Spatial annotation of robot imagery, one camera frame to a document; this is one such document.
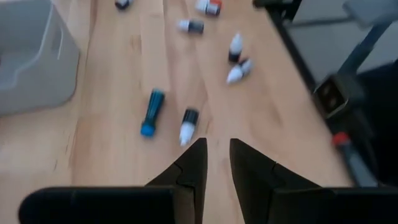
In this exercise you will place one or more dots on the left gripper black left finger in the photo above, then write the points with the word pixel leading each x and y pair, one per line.
pixel 196 168

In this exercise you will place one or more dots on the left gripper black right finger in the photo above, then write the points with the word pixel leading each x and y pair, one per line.
pixel 255 174

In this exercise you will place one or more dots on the blue dropper bottle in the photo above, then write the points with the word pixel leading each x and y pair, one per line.
pixel 152 112

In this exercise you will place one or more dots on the orange dropper bottle white cap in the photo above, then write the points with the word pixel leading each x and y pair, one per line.
pixel 215 6

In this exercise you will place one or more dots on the red-tipped black tool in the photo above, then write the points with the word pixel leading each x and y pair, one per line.
pixel 340 139

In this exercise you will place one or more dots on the grey plastic bin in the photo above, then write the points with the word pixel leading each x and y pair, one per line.
pixel 37 62

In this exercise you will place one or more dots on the grey desk leg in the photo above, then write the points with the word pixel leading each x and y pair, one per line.
pixel 370 9

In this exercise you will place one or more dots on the black table-level camera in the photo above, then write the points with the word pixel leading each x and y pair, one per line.
pixel 345 93

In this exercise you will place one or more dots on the black aluminium table frame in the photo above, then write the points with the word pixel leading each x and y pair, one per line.
pixel 295 53

